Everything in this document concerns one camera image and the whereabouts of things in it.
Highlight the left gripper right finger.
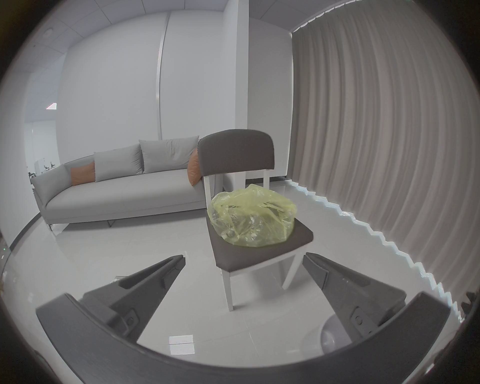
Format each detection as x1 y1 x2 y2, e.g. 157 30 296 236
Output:
302 252 407 344

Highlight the pale grey sofa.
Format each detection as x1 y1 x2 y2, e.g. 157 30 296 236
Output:
30 135 226 235

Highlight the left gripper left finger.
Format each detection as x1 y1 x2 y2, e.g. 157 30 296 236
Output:
80 255 186 340

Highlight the grey padded white chair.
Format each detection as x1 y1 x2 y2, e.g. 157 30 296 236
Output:
197 129 314 312

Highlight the beige curtain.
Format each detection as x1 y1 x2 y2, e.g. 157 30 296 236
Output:
290 0 480 319

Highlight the orange cushion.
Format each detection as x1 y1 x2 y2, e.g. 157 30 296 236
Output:
70 162 96 187
187 148 205 187

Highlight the grey cushion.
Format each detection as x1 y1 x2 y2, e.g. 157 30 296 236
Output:
139 135 199 174
94 144 145 183

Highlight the yellow plastic bag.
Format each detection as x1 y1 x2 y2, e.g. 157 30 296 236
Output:
208 184 297 248

